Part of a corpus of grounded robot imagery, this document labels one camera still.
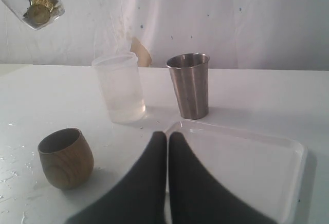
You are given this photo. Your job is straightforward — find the white rectangular tray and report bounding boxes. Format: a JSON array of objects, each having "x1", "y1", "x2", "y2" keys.
[{"x1": 165, "y1": 120, "x2": 308, "y2": 223}]

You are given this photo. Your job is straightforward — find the stainless steel cup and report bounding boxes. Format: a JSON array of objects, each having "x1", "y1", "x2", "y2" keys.
[{"x1": 166, "y1": 53, "x2": 210, "y2": 120}]

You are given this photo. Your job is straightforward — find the gold coins and brown cubes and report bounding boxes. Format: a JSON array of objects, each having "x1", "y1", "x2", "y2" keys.
[{"x1": 23, "y1": 0, "x2": 65, "y2": 30}]

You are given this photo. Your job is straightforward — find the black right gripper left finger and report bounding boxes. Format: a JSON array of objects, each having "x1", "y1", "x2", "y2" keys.
[{"x1": 66, "y1": 132, "x2": 167, "y2": 223}]

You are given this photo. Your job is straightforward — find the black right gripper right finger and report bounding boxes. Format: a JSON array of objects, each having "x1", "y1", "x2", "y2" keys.
[{"x1": 168, "y1": 130, "x2": 280, "y2": 224}]

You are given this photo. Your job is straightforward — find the brown wooden cup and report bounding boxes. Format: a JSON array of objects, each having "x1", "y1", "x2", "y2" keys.
[{"x1": 38, "y1": 128, "x2": 94, "y2": 190}]

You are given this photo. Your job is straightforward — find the clear plastic shaker cup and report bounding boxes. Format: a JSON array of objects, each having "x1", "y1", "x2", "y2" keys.
[{"x1": 0, "y1": 0, "x2": 66, "y2": 31}]

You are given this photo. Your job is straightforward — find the translucent plastic container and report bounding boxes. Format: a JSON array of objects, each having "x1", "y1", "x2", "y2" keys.
[{"x1": 92, "y1": 52, "x2": 146, "y2": 124}]

